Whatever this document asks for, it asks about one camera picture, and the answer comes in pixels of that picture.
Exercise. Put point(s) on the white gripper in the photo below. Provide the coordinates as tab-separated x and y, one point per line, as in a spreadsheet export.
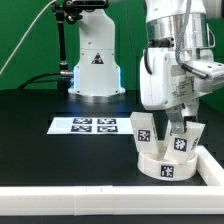
166	86

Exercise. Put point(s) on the white round stool seat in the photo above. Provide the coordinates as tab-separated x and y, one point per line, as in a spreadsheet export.
157	167

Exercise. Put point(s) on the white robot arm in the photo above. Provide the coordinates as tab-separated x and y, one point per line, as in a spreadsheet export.
176	29

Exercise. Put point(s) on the white fiducial marker sheet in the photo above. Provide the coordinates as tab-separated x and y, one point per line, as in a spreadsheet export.
90	125

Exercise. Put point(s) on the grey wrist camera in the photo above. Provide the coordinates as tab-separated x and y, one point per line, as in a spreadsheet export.
187	85

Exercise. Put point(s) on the white right fence rail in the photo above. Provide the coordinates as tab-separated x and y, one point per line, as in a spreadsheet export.
210	170

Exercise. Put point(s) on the white fence rail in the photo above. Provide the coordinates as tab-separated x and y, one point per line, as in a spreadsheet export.
210	170
110	200

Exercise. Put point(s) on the white front fence rail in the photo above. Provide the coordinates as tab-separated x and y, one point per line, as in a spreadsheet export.
110	200

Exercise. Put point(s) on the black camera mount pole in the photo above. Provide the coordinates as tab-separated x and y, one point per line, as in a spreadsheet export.
61	40

